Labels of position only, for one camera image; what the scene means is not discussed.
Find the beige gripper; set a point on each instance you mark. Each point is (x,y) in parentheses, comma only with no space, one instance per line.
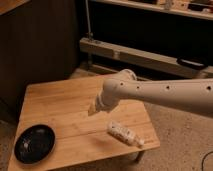
(97,106)

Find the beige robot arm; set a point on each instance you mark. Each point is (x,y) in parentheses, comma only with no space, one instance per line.
(191,95)

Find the black ceramic bowl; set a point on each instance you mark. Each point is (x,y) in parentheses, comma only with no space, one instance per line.
(34,144)

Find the wooden low table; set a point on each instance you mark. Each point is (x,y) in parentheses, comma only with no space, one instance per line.
(80,138)

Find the metal vertical pole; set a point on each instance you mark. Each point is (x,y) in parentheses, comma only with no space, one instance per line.
(90,34)

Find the wooden shelf board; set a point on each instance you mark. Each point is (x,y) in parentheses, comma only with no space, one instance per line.
(156,8)

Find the black handle object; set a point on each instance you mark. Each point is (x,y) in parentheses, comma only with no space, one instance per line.
(192,65)

